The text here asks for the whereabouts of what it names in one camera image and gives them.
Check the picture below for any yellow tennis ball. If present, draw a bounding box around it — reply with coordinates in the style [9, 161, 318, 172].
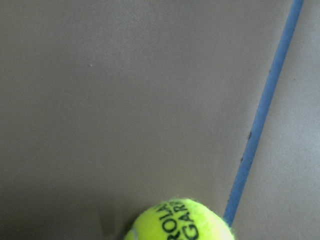
[124, 198, 235, 240]

